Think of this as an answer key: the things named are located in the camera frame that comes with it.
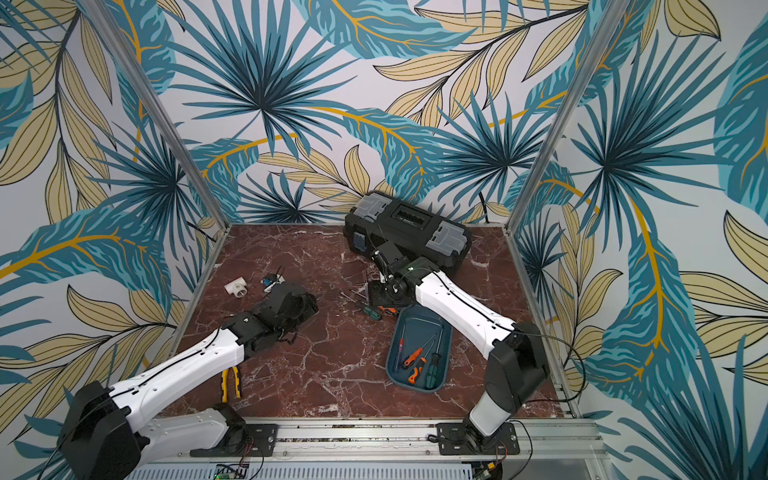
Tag blue red thin screwdriver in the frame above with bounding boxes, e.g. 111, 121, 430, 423
394, 322, 407, 372

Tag orange black small screwdriver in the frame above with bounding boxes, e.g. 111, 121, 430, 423
401, 336, 435, 369

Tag orange handle long screwdriver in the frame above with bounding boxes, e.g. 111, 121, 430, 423
408, 357, 426, 385

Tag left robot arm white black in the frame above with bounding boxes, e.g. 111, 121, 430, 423
56, 282, 319, 479

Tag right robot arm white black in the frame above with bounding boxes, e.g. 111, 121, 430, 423
371, 241, 550, 454

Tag teal plastic storage tray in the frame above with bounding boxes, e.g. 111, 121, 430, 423
386, 305, 453, 393

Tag white pipe tee fitting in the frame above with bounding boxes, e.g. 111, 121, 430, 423
225, 277, 247, 298

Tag black plastic toolbox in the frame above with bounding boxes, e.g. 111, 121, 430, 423
343, 192, 472, 274

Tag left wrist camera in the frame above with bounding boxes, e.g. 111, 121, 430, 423
261, 273, 284, 293

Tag yellow handled pliers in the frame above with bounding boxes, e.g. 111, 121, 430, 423
221, 366, 242, 403

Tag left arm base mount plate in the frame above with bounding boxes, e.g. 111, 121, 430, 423
190, 423, 279, 458

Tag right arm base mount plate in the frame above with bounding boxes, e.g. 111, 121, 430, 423
434, 422, 520, 457

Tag aluminium front rail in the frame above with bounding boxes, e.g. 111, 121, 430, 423
244, 417, 608, 462

